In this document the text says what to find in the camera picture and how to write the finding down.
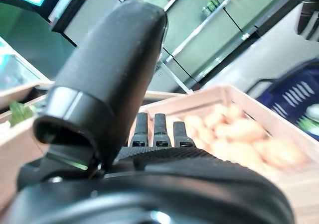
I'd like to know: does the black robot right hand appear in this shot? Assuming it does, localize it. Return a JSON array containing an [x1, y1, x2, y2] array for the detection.
[[296, 0, 319, 42]]

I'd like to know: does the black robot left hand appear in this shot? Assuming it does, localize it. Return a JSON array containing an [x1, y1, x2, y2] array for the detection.
[[7, 0, 295, 224]]

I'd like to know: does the blue plastic shopping basket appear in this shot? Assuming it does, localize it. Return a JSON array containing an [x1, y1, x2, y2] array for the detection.
[[256, 58, 319, 141]]

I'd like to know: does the napa cabbage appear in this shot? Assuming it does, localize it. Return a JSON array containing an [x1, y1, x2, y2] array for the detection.
[[298, 103, 319, 132]]

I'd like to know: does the light wooden slatted crate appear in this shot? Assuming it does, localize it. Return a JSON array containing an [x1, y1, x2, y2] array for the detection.
[[0, 121, 48, 210], [0, 81, 54, 105], [127, 84, 319, 224]]

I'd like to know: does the black glass shelf unit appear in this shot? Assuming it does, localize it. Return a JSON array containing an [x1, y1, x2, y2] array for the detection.
[[49, 0, 307, 95]]

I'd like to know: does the brown potato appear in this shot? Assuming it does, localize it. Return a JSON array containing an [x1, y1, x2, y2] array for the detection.
[[256, 139, 307, 169], [204, 104, 240, 125], [215, 120, 266, 142]]

